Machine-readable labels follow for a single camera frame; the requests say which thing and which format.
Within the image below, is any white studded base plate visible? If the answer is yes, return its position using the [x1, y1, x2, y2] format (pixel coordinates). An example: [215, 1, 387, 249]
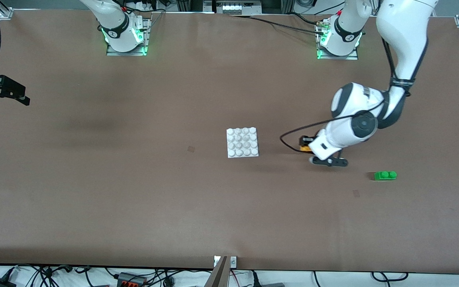
[226, 127, 259, 159]

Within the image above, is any black plug block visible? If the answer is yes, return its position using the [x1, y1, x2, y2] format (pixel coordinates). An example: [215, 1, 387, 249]
[249, 271, 286, 287]

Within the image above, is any large table cover sheet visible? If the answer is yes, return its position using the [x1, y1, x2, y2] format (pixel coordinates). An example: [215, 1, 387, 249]
[0, 10, 459, 275]

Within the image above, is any white power strip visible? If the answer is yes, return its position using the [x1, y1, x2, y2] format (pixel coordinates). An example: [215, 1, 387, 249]
[216, 0, 262, 15]

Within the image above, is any black box with orange levers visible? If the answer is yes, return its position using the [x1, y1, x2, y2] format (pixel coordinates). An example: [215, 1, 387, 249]
[117, 272, 147, 287]

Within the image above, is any thick black table cable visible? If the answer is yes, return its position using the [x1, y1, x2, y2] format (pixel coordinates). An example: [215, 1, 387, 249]
[229, 15, 326, 35]

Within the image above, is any black looped floor cable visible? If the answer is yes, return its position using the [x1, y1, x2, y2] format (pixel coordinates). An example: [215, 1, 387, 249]
[371, 272, 409, 282]

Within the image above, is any grey camera mounting pole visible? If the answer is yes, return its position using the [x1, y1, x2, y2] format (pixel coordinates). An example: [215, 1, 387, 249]
[204, 256, 230, 287]

